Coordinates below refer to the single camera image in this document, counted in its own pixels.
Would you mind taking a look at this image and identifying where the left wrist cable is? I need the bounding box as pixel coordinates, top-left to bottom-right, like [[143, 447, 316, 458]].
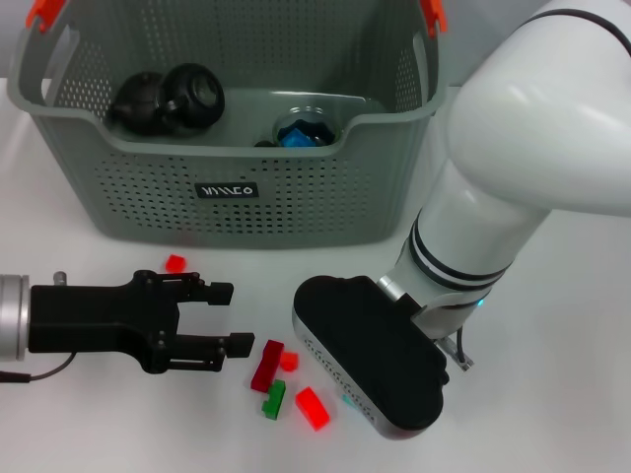
[[0, 352, 78, 383]]

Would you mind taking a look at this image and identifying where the black clay teapot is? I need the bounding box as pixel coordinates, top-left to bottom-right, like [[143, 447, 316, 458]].
[[105, 72, 167, 137]]

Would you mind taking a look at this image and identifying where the glass teacup black sleeve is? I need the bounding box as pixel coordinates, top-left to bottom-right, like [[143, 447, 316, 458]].
[[157, 62, 227, 137], [253, 105, 341, 149]]

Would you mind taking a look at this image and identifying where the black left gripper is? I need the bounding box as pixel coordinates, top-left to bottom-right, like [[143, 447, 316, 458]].
[[28, 269, 256, 374]]

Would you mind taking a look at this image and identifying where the green toy brick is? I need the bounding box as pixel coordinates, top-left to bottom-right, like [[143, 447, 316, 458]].
[[260, 378, 288, 421]]

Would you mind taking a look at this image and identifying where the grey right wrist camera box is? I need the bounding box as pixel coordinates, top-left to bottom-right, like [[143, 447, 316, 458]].
[[293, 274, 451, 441]]

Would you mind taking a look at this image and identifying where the orange basket handle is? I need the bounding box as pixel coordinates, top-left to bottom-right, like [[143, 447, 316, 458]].
[[418, 0, 449, 38], [25, 0, 65, 34]]

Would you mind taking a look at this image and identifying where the grey perforated storage basket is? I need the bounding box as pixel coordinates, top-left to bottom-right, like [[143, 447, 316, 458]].
[[7, 0, 450, 250]]

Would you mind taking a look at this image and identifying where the blue square toy plate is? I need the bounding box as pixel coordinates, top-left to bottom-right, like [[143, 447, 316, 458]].
[[280, 126, 321, 149]]

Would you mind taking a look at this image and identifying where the dark red long brick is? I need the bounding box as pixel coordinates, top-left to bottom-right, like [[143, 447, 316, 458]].
[[249, 338, 286, 394]]

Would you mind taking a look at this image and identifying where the orange red slope brick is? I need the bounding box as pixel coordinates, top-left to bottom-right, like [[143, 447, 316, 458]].
[[294, 386, 331, 433]]

